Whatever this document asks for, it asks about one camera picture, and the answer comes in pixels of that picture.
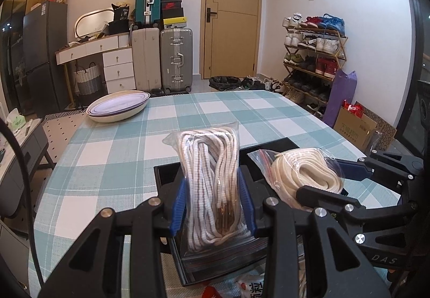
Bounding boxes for bag of cream webbing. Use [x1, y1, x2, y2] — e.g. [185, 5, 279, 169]
[248, 147, 344, 211]

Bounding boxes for bag of striped rope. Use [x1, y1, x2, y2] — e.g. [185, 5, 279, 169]
[163, 122, 251, 253]

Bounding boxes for green medicine pouch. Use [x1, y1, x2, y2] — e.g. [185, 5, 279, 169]
[201, 270, 264, 298]

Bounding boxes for cardboard box on floor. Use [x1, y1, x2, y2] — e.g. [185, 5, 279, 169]
[334, 107, 377, 152]

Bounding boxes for black storage box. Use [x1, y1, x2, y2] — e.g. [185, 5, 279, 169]
[154, 131, 297, 286]

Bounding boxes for purple bag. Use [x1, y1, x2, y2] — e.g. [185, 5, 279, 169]
[323, 70, 357, 128]

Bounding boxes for shoe rack with shoes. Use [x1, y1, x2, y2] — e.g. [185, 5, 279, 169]
[282, 13, 348, 119]

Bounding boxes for grey side cabinet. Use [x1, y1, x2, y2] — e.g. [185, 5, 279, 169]
[0, 117, 56, 218]

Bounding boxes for white oval tray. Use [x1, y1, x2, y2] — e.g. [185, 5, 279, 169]
[86, 90, 151, 123]

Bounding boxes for tissue pack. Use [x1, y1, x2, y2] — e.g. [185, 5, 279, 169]
[6, 108, 26, 132]

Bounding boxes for woven laundry basket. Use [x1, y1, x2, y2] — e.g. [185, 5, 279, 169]
[74, 62, 103, 107]

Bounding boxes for silver suitcase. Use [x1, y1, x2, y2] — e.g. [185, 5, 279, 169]
[160, 28, 193, 94]

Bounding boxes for white dresser desk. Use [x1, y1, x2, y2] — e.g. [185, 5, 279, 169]
[55, 33, 136, 94]

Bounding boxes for wooden door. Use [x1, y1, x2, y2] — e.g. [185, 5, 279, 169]
[200, 0, 262, 79]

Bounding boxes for beige suitcase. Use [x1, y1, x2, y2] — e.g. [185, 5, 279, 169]
[131, 28, 162, 92]

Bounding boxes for stack of shoe boxes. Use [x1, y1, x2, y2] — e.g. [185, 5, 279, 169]
[161, 0, 187, 29]

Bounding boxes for dark refrigerator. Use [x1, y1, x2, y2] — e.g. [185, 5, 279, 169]
[23, 1, 69, 117]

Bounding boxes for black handbag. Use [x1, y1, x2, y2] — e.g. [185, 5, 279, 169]
[108, 2, 130, 35]

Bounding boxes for oval mirror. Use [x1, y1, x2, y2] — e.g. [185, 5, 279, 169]
[74, 8, 114, 39]

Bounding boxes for teal suitcase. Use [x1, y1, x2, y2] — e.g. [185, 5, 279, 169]
[135, 0, 162, 27]

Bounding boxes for black glass cabinet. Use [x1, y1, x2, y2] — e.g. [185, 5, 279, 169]
[1, 0, 43, 115]

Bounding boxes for black camera cable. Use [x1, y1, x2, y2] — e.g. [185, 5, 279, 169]
[0, 117, 45, 289]

